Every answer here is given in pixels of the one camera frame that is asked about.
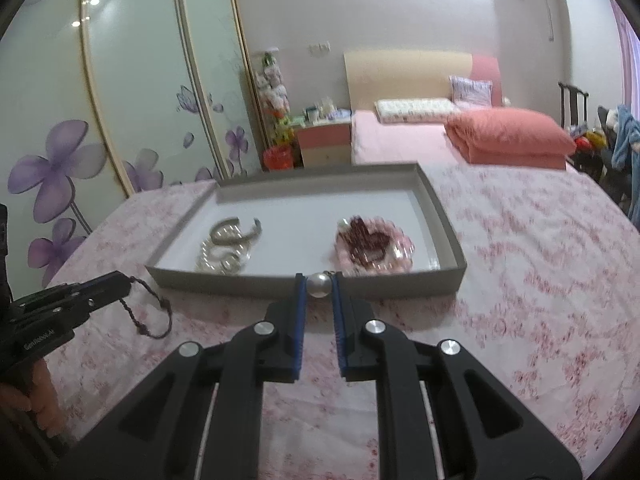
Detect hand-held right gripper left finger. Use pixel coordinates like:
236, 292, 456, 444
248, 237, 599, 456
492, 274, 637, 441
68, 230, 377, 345
55, 272, 307, 480

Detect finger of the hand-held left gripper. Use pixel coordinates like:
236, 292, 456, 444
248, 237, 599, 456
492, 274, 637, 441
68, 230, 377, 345
15, 271, 132, 307
50, 287, 129, 327

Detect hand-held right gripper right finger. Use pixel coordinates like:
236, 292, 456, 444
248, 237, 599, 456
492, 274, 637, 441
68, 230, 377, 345
330, 271, 583, 480

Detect white pearl earring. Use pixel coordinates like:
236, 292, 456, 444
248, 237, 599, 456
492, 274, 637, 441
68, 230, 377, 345
306, 271, 332, 300

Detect black cord bracelet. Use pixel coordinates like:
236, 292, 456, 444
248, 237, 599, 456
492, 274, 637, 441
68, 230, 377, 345
120, 276, 173, 339

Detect pink flower bead bracelet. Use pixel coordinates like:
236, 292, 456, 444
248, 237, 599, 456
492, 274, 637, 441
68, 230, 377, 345
337, 230, 416, 275

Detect dark red bead bracelet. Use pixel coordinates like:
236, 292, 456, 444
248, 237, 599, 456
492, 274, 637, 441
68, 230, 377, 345
342, 216, 391, 263

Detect grey cardboard box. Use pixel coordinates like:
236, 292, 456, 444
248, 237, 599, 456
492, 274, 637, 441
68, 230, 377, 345
145, 162, 467, 301

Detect white pearl necklace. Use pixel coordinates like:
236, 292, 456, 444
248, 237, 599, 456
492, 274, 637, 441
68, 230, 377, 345
199, 235, 252, 275

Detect silver bangle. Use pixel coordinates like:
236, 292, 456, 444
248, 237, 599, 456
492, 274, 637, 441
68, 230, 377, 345
210, 216, 263, 247

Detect person's left hand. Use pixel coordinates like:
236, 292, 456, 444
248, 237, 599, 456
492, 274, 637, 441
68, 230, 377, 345
0, 360, 63, 428

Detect red basket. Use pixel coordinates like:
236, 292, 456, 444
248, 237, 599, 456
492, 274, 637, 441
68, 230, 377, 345
262, 146, 295, 171

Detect pink and beige nightstand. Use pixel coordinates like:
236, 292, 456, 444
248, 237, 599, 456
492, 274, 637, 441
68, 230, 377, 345
295, 122, 353, 168

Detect pink bed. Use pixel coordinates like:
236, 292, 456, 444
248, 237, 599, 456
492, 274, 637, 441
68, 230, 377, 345
351, 110, 571, 166

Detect pink floral bedsheet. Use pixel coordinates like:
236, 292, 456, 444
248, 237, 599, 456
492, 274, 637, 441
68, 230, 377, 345
45, 162, 640, 480

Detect flower-printed sliding wardrobe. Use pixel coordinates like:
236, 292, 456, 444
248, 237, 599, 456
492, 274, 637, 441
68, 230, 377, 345
0, 0, 263, 291

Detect hanging plush toys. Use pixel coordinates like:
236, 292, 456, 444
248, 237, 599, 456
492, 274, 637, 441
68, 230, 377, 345
254, 52, 296, 148

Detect white floral pillow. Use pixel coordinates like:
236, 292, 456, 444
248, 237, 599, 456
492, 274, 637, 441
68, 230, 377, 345
375, 97, 458, 123

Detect folded pink quilt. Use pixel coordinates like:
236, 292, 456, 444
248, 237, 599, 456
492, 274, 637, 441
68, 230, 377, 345
445, 108, 577, 165

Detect beige and pink headboard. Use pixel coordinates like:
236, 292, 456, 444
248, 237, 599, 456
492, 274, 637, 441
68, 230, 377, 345
344, 50, 502, 111

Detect small purple cushion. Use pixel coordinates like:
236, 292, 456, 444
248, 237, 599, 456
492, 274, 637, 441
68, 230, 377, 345
449, 75, 493, 107

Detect colourful toys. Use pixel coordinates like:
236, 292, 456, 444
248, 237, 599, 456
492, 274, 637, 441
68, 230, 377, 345
572, 130, 607, 153

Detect dark wooden chair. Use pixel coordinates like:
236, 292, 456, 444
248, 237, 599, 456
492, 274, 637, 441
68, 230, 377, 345
558, 81, 608, 181

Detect blue garment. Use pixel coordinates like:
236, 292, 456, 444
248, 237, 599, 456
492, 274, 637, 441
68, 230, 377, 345
611, 105, 640, 231

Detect air conditioner pipe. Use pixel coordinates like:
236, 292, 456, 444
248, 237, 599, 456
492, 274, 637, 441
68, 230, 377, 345
542, 0, 558, 43

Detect pink curtain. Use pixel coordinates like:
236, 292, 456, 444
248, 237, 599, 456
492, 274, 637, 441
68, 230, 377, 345
607, 0, 640, 126

